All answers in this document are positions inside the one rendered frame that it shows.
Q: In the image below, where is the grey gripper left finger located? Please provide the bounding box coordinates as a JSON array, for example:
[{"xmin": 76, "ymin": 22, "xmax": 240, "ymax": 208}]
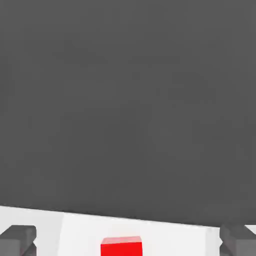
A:
[{"xmin": 0, "ymin": 224, "xmax": 38, "ymax": 256}]

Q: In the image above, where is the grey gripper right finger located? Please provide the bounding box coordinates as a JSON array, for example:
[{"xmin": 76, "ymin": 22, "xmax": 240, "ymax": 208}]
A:
[{"xmin": 219, "ymin": 223, "xmax": 256, "ymax": 256}]

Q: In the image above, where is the small red cube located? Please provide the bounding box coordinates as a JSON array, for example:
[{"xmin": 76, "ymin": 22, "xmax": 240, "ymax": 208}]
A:
[{"xmin": 100, "ymin": 235, "xmax": 143, "ymax": 256}]

